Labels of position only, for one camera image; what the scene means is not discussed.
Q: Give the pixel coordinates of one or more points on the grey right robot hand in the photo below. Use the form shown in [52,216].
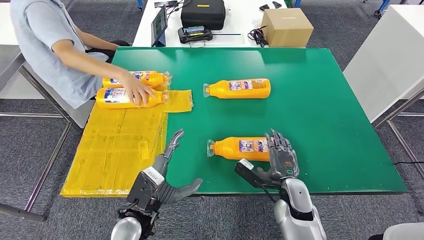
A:
[285,162]

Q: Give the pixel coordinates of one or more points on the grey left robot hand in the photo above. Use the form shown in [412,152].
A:
[160,167]

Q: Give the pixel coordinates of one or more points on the orange detergent bottle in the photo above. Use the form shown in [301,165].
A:
[150,78]
[218,90]
[112,99]
[228,150]

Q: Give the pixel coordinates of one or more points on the person's left forearm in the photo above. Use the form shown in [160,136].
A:
[96,41]

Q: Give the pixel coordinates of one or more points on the person's right hand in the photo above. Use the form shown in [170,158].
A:
[137,89]

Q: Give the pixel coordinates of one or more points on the brown cardboard box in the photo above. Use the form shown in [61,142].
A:
[286,28]

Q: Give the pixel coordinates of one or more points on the black handheld controller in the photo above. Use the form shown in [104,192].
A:
[195,34]

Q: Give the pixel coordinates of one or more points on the person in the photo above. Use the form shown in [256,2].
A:
[404,232]
[36,36]

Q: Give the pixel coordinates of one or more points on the thin black pen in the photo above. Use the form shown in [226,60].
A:
[228,33]

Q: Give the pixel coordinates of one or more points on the black tablet on stand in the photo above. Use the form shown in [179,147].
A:
[159,23]

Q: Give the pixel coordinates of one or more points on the white desk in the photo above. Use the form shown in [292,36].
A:
[242,16]

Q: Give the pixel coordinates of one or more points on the green crate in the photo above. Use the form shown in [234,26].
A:
[288,2]

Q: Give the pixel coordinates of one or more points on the black zip carrying case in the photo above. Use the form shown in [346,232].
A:
[203,13]

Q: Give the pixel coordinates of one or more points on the grey steel table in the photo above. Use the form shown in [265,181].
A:
[8,66]

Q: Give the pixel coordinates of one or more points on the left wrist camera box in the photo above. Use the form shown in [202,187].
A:
[145,187]

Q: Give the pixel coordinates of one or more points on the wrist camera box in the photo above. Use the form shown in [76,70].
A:
[246,169]
[145,187]

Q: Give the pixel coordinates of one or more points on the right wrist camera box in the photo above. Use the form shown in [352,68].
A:
[246,169]

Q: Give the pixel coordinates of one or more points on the steel table leg frame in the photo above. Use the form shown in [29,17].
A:
[397,109]

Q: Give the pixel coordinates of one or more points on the blue metal cart frame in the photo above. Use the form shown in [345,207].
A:
[297,2]
[139,3]

